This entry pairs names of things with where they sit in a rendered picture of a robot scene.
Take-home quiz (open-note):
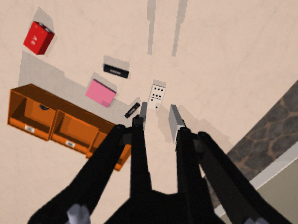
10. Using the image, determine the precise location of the orange three-compartment bin rack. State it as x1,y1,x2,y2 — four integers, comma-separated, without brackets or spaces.
7,83,116,159

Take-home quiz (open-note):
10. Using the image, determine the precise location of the red nine-volt battery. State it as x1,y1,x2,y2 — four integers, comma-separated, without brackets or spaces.
23,21,55,55

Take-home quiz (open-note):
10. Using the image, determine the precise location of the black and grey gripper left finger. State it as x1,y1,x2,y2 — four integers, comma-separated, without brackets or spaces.
27,102,158,224

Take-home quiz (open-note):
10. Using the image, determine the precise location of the black hex nut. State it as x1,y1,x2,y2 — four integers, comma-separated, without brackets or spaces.
39,104,49,110

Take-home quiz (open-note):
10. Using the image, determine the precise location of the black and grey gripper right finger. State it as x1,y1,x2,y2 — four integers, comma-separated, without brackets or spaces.
168,104,292,224

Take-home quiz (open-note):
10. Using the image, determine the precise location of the white domino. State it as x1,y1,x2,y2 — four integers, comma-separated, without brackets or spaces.
147,84,165,110

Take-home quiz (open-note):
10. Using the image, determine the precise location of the pink square pad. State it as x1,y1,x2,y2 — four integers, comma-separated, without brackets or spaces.
85,79,117,108

